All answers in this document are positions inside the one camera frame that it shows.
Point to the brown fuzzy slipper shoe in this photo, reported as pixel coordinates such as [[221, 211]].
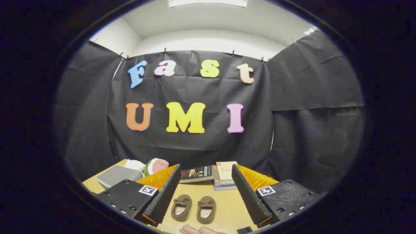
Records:
[[182, 201], [208, 203]]

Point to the watermelon slice plush toy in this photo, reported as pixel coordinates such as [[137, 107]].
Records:
[[157, 165]]

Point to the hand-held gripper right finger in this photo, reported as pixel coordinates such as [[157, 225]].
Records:
[[248, 198]]

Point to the blue cover book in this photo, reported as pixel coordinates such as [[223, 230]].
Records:
[[224, 188]]

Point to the long ceiling light panel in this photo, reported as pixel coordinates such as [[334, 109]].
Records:
[[208, 2]]

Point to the small ceiling light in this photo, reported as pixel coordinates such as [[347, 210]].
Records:
[[309, 31]]

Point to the black cover book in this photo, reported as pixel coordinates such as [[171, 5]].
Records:
[[195, 174]]

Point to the white plush toy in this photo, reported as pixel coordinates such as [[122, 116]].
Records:
[[135, 164]]

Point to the small black block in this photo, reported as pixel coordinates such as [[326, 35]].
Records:
[[244, 230]]

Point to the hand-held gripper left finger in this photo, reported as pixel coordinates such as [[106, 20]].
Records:
[[164, 198]]

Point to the grey cover book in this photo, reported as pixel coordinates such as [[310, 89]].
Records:
[[215, 177]]

